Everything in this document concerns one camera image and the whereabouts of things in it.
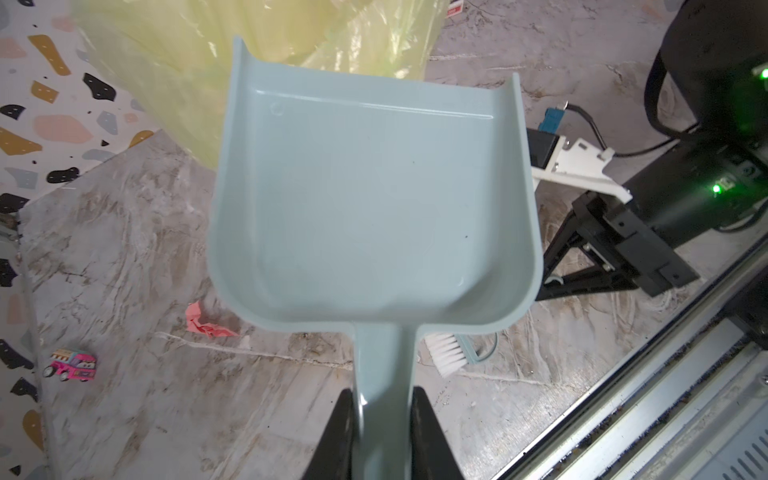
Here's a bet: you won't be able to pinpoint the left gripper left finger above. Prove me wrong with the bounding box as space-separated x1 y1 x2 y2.
301 389 356 480

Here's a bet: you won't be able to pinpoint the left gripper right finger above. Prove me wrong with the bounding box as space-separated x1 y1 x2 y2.
411 387 464 480

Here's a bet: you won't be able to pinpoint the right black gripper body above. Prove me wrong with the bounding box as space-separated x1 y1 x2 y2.
573 140 767 296

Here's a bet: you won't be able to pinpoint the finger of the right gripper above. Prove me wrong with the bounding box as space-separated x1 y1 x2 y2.
536 264 638 302
542 210 591 282

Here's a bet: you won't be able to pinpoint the teal hand brush white bristles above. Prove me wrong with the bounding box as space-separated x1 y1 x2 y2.
423 272 565 378

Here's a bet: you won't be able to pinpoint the teal plastic dustpan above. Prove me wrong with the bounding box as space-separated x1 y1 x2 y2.
207 39 543 479

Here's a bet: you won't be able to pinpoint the cream trash bin yellow bag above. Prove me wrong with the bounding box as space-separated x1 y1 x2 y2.
71 0 448 169

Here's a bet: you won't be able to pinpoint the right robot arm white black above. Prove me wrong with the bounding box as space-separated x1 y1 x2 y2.
533 1 767 301

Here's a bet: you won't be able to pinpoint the pink paper scrap far left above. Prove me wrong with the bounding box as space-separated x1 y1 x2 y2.
185 301 239 338

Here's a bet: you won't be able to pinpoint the small card box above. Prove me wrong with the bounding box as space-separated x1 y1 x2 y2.
446 0 465 18

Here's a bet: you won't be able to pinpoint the small pink toy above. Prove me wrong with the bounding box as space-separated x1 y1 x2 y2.
42 348 97 382

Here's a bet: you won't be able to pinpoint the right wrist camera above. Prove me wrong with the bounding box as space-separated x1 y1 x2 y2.
527 103 633 204

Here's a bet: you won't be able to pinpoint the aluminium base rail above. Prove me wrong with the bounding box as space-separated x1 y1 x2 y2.
500 238 767 479

